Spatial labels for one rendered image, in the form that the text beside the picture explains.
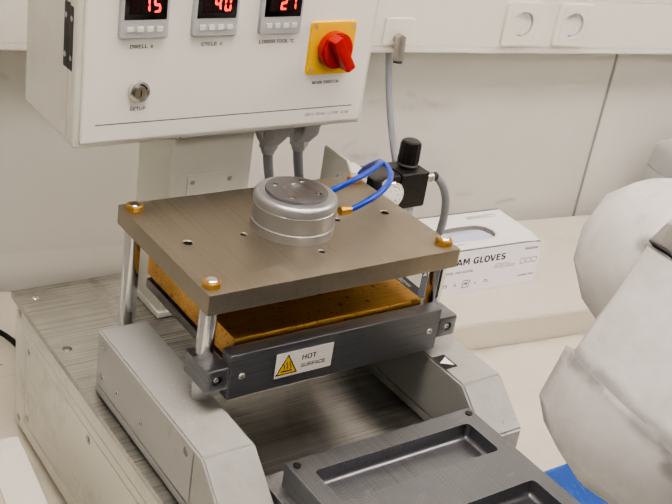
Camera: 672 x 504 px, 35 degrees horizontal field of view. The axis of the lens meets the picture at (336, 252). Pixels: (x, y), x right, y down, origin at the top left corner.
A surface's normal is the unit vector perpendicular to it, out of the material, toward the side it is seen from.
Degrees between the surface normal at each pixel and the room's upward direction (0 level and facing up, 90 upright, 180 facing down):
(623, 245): 66
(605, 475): 109
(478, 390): 41
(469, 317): 0
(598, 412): 72
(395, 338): 90
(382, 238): 0
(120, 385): 90
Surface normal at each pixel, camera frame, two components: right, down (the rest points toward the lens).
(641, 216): -0.47, -0.49
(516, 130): 0.44, 0.46
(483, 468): 0.15, -0.88
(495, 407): 0.47, -0.38
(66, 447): -0.82, 0.15
